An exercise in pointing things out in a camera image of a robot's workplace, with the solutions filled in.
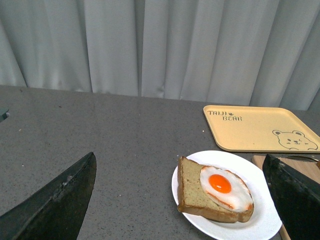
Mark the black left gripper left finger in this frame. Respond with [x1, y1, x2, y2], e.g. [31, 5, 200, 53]
[0, 152, 97, 240]

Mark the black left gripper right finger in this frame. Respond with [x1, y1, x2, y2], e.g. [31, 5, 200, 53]
[262, 153, 320, 240]

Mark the white round plate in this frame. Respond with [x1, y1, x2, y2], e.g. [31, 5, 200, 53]
[183, 150, 282, 240]

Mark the wooden cutting board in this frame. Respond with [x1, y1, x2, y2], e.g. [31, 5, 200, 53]
[251, 154, 320, 240]

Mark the fried egg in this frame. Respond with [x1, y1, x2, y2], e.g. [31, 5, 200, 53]
[199, 166, 254, 213]

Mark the yellow bear tray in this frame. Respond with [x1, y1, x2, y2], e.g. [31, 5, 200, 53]
[203, 105, 320, 154]

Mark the bottom bread slice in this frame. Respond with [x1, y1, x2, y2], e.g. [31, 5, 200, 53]
[177, 156, 254, 223]

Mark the dark object at table edge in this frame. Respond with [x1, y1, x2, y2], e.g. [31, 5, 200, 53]
[0, 107, 10, 122]

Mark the grey curtain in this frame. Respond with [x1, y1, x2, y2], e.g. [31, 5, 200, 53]
[0, 0, 320, 111]

